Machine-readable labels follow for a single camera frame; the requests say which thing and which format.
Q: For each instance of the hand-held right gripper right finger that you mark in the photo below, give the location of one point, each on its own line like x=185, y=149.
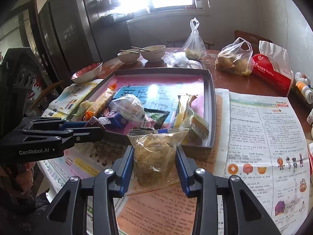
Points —
x=184, y=173

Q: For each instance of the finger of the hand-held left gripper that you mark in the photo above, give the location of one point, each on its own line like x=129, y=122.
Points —
x=88, y=134
x=71, y=125

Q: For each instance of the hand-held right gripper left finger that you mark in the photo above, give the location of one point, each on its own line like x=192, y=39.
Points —
x=124, y=173

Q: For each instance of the dark round candy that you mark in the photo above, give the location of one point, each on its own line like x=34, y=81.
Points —
x=93, y=122

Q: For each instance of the yellow-green snack packet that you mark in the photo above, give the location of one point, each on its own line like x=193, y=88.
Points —
x=84, y=107

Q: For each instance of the blue cookie packet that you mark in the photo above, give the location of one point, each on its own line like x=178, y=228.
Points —
x=117, y=123

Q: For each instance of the clear pale pastry packet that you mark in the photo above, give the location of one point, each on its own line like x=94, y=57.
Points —
x=156, y=156

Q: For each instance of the orange snack packet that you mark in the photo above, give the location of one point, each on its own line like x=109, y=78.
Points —
x=100, y=102

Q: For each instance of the clear packet with yellow label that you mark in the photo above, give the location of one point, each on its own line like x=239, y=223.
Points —
x=198, y=127

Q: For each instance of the clear brown pastry packet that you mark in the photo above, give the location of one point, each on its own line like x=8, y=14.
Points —
x=129, y=107

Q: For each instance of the green and black snack packet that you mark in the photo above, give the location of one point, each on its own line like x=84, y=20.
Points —
x=157, y=116

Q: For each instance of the long yellow wafer packet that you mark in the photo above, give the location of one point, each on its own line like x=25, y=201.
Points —
x=183, y=110

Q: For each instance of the dark cardboard box tray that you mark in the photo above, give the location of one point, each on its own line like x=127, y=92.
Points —
x=212, y=107

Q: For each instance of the person's left forearm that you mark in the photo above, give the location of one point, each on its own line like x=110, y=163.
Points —
x=17, y=200

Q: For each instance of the person's left hand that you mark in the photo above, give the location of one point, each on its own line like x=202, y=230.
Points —
x=29, y=169

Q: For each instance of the colourful cartoon newspaper sheet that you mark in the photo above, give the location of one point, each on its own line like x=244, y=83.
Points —
x=71, y=95

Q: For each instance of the light wooden armchair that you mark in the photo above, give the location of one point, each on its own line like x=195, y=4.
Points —
x=49, y=88

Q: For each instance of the colourful newspaper with orange panel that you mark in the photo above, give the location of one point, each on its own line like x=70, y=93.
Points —
x=156, y=213

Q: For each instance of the red patterned bowl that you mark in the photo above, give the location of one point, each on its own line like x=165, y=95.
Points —
x=86, y=74

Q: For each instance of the pink and blue booklet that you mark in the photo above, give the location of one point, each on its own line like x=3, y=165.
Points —
x=156, y=88

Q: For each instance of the white text newspaper sheet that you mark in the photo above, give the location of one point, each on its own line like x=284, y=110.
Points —
x=256, y=132

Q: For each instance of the white ceramic bowl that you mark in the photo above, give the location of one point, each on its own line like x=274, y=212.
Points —
x=128, y=57
x=154, y=53

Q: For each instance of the wooden chopstick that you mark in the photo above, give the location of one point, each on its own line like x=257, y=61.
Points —
x=140, y=48
x=129, y=51

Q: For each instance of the grey refrigerator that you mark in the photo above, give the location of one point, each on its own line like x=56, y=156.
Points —
x=73, y=29

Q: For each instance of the crumpled white plastic bag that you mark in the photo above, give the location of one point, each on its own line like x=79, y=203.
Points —
x=178, y=60

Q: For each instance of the metal storage rack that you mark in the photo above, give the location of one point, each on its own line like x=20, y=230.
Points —
x=110, y=17

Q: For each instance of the clear bag of fried pastry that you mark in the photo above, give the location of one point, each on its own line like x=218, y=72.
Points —
x=232, y=61

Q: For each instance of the tall clear plastic bag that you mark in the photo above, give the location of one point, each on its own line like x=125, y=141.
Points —
x=194, y=46

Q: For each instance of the red tissue pack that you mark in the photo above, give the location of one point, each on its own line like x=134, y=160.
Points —
x=269, y=76

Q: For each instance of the white medicine bottle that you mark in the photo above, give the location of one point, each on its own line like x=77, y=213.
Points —
x=302, y=77
x=310, y=117

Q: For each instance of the orange medicine bottle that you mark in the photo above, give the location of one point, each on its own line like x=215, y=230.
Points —
x=304, y=90

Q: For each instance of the wooden chair back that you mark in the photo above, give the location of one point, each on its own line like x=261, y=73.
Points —
x=244, y=36

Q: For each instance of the small white box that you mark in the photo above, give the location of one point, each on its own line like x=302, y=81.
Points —
x=198, y=3

